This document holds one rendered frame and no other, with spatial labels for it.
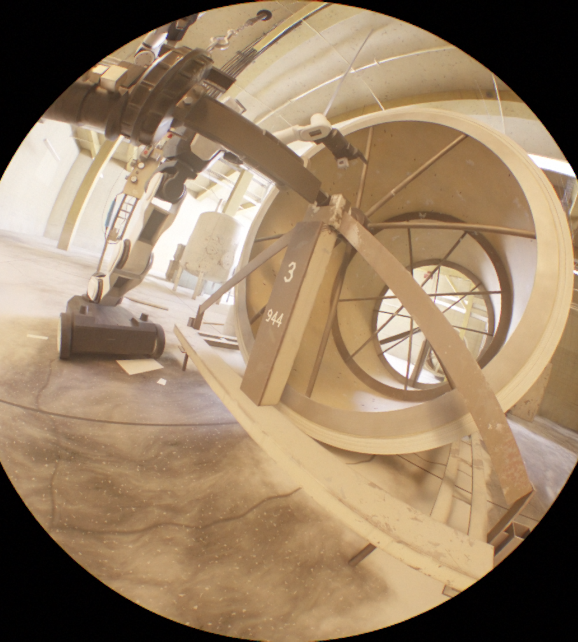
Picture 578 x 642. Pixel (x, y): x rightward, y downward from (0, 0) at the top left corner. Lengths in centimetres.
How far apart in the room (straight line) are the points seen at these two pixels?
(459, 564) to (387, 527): 19
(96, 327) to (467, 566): 138
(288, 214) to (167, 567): 180
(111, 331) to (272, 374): 77
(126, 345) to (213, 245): 420
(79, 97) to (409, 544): 108
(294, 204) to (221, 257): 366
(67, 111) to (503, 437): 112
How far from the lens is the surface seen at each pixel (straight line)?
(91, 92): 63
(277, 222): 163
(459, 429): 68
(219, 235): 519
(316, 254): 69
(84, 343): 111
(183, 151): 104
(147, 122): 56
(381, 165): 172
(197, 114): 55
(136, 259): 105
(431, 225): 82
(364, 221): 88
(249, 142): 56
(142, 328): 120
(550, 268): 77
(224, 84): 77
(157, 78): 55
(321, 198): 79
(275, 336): 67
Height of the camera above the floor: 52
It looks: 3 degrees down
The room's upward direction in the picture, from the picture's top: 19 degrees clockwise
